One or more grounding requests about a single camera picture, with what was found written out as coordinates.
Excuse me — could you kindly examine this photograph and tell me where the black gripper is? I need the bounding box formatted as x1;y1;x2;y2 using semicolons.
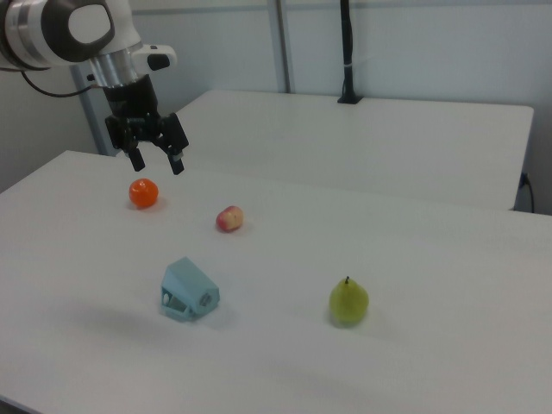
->
102;73;191;176

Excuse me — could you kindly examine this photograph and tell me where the orange toy fruit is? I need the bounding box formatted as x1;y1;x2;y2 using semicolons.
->
129;178;160;210

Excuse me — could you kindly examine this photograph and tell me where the red yellow toy apple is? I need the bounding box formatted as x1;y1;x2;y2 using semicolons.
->
215;205;245;234

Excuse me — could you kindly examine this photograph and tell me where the light blue plastic block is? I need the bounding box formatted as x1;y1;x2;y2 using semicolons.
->
160;256;222;322

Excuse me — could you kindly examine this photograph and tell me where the green toy pear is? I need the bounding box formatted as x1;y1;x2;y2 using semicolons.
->
329;275;370;327

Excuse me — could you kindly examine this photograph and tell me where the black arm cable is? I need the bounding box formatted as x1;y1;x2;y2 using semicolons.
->
20;69;105;98

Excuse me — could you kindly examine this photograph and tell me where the grey metal wall post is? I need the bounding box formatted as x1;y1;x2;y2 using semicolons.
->
273;0;296;93

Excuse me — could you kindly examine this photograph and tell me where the black camera stand pole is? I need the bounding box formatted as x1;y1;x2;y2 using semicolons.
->
336;0;363;105

